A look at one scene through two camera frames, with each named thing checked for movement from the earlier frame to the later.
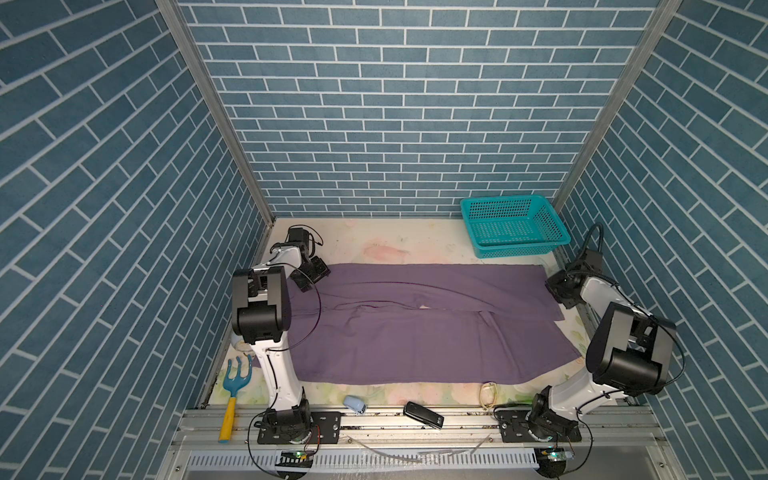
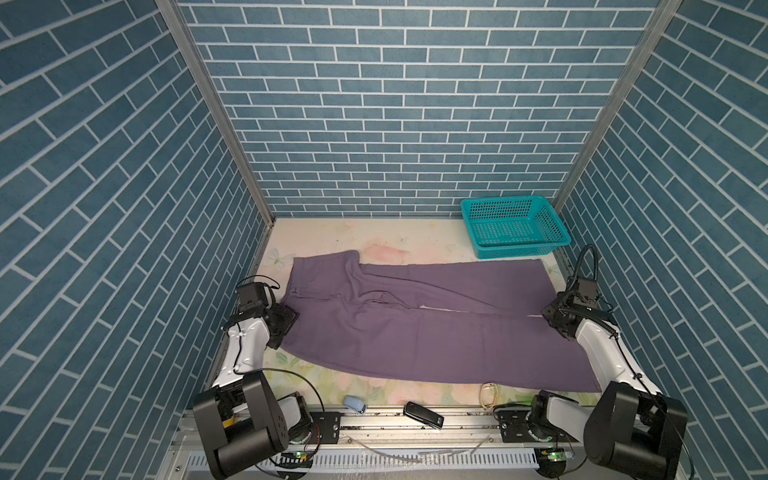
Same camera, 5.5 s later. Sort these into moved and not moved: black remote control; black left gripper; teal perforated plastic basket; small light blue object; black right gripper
Moved: black right gripper; black left gripper
Not moved: black remote control; teal perforated plastic basket; small light blue object
